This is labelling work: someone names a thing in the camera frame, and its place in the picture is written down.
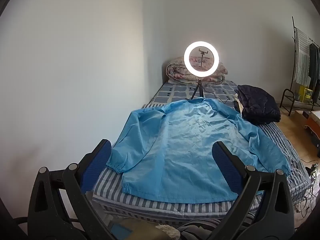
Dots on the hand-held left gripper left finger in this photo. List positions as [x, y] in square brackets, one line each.
[98, 162]

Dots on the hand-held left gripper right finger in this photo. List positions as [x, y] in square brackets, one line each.
[226, 165]

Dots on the light blue zip jacket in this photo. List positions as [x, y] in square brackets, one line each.
[175, 142]

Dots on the black metal clothes rack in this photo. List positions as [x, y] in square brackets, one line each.
[293, 25]

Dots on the folded beige garment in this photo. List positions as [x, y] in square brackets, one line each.
[238, 105]

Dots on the blue white striped blanket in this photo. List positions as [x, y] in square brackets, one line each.
[150, 205]

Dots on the folded navy down jacket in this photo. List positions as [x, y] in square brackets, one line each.
[257, 105]

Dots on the dark cloth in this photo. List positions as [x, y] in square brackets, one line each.
[195, 230]

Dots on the olive cloth with fur trim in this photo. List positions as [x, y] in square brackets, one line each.
[142, 227]

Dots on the blue grey checked bed sheet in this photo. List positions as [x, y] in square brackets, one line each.
[175, 91]

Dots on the orange brown furniture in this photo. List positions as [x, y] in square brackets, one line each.
[313, 123]

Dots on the folded floral quilt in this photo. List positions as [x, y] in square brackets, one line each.
[175, 72]

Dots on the yellow box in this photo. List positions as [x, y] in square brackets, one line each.
[305, 94]

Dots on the hanging striped towel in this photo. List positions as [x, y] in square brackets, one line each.
[302, 60]

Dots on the hanging dark green garment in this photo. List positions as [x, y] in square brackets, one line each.
[315, 67]

